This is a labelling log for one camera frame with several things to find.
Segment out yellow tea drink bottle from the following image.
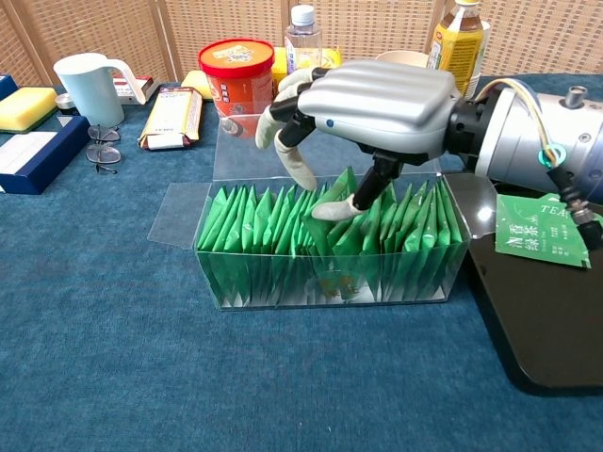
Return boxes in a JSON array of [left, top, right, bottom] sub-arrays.
[[426, 0, 486, 98]]

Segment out blue Oreo box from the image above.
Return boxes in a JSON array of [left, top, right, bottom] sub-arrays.
[[0, 73, 19, 102]]

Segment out green tea bag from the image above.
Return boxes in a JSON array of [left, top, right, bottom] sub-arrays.
[[494, 191, 593, 270], [302, 166, 367, 265]]

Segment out black plastic tray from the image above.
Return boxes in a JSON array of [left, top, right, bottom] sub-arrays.
[[442, 171, 603, 390]]

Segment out row of green tea bags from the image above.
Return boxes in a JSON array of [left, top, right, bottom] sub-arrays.
[[196, 178, 467, 305]]

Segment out navy blue open box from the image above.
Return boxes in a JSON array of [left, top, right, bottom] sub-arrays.
[[0, 115, 91, 196]]

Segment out red instant noodle cup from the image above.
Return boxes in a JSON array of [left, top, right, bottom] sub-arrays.
[[197, 38, 276, 139]]

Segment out thin-framed eyeglasses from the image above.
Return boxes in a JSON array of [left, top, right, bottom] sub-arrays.
[[85, 124, 123, 175]]

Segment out white 3D glasses box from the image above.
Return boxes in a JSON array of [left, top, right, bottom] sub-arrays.
[[111, 73, 160, 105]]

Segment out clear water bottle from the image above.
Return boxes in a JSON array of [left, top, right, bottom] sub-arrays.
[[285, 4, 324, 74]]

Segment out teal table cloth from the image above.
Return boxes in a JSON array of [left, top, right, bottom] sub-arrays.
[[0, 73, 603, 452]]

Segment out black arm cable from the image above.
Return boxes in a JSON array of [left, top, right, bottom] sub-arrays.
[[536, 145, 603, 255]]

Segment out pale blue kettle jug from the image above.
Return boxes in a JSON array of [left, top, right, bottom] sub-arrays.
[[53, 52, 148, 128]]

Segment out clear plastic tea box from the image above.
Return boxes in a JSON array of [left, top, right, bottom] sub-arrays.
[[148, 112, 498, 311]]

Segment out yellow sponge with green pad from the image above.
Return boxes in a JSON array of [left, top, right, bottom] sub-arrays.
[[0, 86, 59, 135]]

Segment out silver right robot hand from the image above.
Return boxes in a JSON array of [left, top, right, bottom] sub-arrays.
[[254, 58, 461, 221]]

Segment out yellow snack package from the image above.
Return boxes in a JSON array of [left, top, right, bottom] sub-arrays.
[[271, 45, 341, 89]]

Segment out beige bowl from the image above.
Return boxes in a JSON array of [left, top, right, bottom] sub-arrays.
[[375, 50, 430, 67]]

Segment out woven rattan folding screen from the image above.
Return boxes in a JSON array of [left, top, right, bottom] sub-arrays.
[[0, 0, 603, 89]]

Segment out white orange cracker pack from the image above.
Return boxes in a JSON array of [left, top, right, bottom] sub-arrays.
[[138, 86, 204, 152]]

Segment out plain yellow sponge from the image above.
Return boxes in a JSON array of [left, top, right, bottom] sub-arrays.
[[181, 70, 216, 102]]

